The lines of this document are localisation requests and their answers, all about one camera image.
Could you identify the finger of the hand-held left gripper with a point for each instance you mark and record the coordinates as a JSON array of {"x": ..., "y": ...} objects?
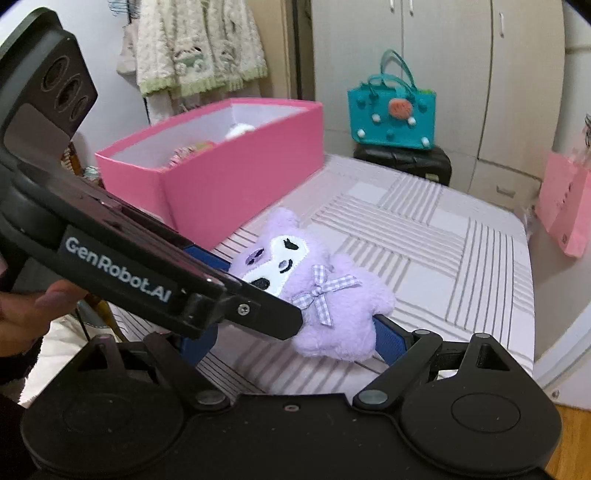
[
  {"x": 207, "y": 261},
  {"x": 268, "y": 314}
]

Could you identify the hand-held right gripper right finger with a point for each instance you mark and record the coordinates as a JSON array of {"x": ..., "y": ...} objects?
[{"x": 392, "y": 341}]

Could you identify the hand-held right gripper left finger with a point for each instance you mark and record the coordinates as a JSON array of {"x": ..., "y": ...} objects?
[{"x": 198, "y": 344}]

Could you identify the purple plush toy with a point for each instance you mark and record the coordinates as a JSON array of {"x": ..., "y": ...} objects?
[{"x": 341, "y": 332}]

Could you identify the pink cardboard box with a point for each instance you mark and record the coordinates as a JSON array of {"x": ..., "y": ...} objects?
[{"x": 240, "y": 175}]

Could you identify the floral fabric scrunchie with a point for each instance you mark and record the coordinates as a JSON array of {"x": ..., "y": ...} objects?
[{"x": 182, "y": 157}]

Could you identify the green round plush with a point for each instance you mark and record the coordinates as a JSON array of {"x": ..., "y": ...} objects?
[{"x": 203, "y": 146}]

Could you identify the person's left hand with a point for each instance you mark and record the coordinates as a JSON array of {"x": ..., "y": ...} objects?
[{"x": 23, "y": 318}]

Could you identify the white door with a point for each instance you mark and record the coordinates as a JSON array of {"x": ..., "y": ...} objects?
[{"x": 568, "y": 346}]

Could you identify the black suitcase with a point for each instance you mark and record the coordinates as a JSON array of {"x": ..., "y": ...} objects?
[{"x": 401, "y": 164}]

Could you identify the cream fleece jacket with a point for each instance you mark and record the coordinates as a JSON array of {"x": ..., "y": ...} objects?
[{"x": 198, "y": 46}]

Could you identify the pink shopping bag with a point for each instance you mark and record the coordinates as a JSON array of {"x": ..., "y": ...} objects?
[{"x": 563, "y": 207}]

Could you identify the teal felt handbag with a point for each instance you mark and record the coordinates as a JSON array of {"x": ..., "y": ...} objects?
[{"x": 378, "y": 115}]

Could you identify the beige cabinet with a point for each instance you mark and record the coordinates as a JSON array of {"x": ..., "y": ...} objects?
[{"x": 281, "y": 46}]

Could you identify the blue clothes hangers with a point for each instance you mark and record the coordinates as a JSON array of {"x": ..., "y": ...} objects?
[{"x": 121, "y": 7}]

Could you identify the white wardrobe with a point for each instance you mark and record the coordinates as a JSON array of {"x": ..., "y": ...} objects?
[{"x": 461, "y": 55}]

